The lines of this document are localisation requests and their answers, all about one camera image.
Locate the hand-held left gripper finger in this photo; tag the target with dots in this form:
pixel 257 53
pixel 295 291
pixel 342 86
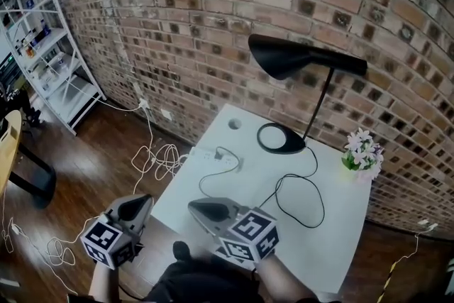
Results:
pixel 143 220
pixel 117 208

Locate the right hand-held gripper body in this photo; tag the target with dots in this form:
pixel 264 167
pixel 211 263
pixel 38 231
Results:
pixel 252 237

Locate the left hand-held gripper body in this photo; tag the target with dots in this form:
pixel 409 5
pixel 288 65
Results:
pixel 106 243

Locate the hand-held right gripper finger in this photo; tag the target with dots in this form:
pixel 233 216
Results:
pixel 209 221
pixel 227 205

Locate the black desk lamp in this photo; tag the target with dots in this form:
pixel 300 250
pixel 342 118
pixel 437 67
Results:
pixel 280 58

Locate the person's right forearm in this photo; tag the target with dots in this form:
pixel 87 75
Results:
pixel 280 282

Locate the person's left forearm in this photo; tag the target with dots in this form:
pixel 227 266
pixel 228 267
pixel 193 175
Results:
pixel 103 284

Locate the person's left shoe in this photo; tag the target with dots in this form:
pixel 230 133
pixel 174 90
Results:
pixel 181 251

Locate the person's legs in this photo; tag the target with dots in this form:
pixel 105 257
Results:
pixel 202 285

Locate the white floor power strip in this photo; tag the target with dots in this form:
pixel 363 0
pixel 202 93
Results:
pixel 15 228

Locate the round wooden table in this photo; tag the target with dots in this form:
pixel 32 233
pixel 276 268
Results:
pixel 10 149

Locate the white flowers in pot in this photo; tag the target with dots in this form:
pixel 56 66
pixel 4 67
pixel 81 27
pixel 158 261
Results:
pixel 361 152

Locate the white metal shelf rack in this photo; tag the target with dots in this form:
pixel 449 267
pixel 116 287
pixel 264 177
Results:
pixel 53 74

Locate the white blank wall plate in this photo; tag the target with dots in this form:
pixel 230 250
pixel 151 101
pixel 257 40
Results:
pixel 166 114

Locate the white wall plug adapter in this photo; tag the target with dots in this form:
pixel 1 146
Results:
pixel 143 104

